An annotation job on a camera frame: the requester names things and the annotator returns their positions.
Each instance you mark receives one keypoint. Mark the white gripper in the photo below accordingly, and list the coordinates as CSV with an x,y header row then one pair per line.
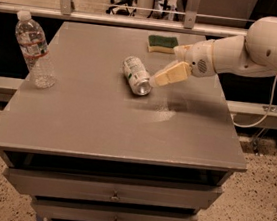
x,y
200,58

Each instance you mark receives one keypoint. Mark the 7up soda can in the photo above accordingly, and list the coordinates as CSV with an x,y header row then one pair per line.
x,y
136,75

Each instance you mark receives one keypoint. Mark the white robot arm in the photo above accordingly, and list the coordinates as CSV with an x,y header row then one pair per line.
x,y
251,55

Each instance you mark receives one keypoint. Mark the green yellow sponge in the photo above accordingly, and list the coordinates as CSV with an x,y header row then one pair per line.
x,y
162,44

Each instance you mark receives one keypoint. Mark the grey drawer cabinet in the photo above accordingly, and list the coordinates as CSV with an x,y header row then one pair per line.
x,y
90,123

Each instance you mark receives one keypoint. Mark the clear plastic water bottle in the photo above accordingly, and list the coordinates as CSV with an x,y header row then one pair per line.
x,y
32,42

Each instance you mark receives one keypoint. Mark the top grey drawer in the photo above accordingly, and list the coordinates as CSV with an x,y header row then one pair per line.
x,y
106,189

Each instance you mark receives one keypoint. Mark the middle grey drawer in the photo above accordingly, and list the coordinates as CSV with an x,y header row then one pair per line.
x,y
93,212

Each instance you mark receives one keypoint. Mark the metal railing frame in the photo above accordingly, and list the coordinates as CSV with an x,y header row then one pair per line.
x,y
204,17

